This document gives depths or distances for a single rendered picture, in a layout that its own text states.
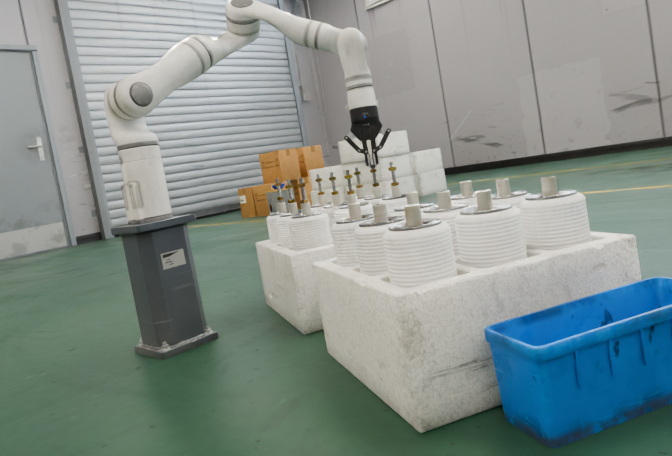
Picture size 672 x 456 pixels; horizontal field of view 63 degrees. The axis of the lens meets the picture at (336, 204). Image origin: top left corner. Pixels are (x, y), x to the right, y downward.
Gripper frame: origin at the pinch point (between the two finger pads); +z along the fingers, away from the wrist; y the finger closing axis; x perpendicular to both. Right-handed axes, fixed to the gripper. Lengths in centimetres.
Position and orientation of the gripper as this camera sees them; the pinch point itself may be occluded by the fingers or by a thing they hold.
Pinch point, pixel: (371, 160)
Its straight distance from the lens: 148.3
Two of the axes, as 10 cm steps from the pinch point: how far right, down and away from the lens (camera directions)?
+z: 1.7, 9.8, 0.7
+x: 0.3, -0.8, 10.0
